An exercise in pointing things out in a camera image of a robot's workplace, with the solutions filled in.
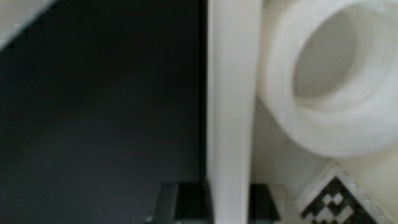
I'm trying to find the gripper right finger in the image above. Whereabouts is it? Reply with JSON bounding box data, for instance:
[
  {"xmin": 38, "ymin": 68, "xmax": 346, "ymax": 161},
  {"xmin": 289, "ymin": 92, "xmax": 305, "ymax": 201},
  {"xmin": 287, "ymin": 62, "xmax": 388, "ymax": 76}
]
[{"xmin": 251, "ymin": 184, "xmax": 282, "ymax": 224}]

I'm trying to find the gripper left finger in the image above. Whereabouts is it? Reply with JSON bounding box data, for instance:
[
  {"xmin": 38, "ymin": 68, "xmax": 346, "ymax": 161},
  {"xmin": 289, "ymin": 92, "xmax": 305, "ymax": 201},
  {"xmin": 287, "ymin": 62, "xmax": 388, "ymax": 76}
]
[{"xmin": 145, "ymin": 182, "xmax": 214, "ymax": 224}]

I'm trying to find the white square tabletop part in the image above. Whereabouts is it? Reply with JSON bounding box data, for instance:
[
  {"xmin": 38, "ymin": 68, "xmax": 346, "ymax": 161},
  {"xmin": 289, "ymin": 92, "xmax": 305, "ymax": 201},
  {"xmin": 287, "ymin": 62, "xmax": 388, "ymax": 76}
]
[{"xmin": 207, "ymin": 0, "xmax": 398, "ymax": 224}]

